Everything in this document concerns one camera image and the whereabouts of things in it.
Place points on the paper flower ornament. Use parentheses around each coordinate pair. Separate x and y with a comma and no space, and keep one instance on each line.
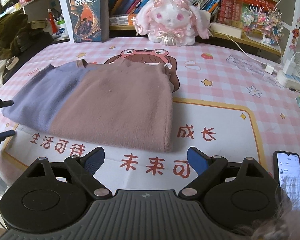
(265,20)

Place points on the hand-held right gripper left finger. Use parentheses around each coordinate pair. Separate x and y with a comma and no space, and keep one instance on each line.
(93,161)

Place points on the white wristwatch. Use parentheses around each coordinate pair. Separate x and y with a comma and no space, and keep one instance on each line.
(12,62)

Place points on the white charger adapter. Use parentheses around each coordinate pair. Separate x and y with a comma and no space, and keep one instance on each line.
(289,67)

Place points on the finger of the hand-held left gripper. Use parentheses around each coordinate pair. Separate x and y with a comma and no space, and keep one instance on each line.
(5,134)
(3,103)

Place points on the white and wood bookshelf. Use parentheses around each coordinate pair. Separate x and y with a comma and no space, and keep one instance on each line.
(63,10)

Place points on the white power strip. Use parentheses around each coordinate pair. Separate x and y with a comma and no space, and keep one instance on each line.
(297,81)

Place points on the blurred hair strands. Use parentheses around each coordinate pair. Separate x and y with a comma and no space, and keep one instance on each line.
(277,220)

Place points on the purple and pink sweater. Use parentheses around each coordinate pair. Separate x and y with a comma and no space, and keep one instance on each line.
(115,105)

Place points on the black smartphone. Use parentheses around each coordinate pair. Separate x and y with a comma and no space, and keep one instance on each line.
(288,175)

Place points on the fantasy novel with dragon cover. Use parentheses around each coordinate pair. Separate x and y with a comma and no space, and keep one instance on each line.
(87,15)

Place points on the olive green jacket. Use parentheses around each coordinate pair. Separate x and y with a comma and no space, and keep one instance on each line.
(10,35)

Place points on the white and pink plush bunny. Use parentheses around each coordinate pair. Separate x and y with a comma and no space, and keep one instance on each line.
(170,17)

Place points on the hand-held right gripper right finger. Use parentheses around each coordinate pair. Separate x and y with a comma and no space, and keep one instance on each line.
(198,161)

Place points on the red tassel ornament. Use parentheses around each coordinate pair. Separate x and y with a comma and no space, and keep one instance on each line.
(52,20)

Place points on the white pen tub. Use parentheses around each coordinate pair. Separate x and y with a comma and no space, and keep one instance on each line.
(62,30)

